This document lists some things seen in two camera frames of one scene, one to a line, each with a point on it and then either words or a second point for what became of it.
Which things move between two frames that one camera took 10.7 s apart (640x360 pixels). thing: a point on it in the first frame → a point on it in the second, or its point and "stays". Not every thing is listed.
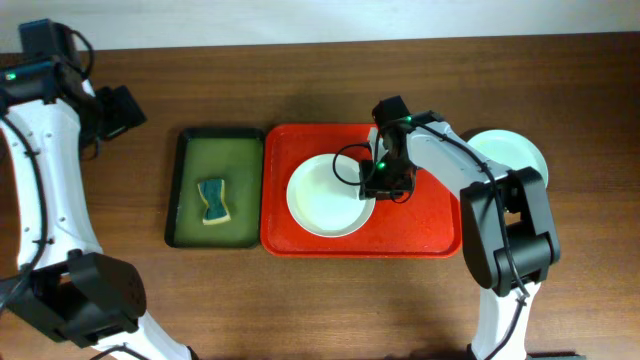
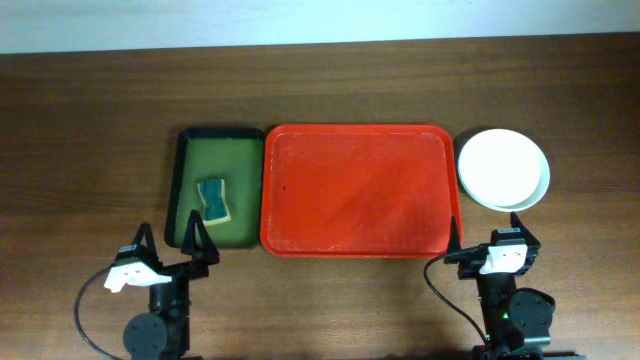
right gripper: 373,188 → 528,239
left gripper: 122,111 → 178,270
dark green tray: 234,155 stays
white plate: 324,196 → 500,167
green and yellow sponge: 213,191 stays
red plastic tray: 427,224 stays
